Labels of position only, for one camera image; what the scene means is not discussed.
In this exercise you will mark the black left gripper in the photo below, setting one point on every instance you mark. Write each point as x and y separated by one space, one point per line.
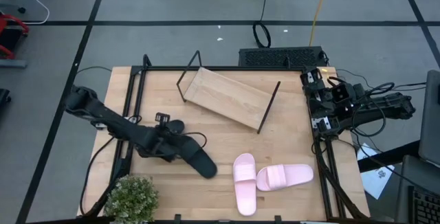
161 146

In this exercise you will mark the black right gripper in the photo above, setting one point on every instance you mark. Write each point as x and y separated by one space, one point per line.
335 110

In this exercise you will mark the pink slide sandal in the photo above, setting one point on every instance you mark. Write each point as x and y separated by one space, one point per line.
285 176
244 182

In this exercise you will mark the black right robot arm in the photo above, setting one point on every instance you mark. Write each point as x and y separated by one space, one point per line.
388 105

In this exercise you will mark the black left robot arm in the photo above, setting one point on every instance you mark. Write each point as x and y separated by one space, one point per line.
110 119

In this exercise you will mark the green artificial plant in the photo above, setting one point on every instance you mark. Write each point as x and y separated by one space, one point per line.
132 200

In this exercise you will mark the black desk beam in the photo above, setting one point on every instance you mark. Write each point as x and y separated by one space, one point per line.
388 157

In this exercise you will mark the black perforated computer case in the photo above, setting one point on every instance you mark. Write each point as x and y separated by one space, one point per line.
278 57

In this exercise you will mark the white paper sheet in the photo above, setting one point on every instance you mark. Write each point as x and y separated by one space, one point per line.
374 179

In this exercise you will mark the grey monitor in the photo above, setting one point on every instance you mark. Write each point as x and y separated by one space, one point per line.
431 121

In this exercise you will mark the grey desk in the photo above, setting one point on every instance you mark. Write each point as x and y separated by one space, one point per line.
419 176

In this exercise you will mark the black keyboard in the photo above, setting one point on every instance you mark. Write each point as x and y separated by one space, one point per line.
426 207

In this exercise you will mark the red cart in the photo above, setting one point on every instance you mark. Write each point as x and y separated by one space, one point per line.
15 19

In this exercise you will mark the black caster wheel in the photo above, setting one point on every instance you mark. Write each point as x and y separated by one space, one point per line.
21 10

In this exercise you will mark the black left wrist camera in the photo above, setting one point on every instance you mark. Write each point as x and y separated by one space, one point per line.
162 117

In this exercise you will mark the black metal table frame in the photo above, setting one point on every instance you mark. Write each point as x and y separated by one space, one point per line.
165 68

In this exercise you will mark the wooden shelf with black frame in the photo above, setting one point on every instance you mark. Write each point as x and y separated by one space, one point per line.
227 97

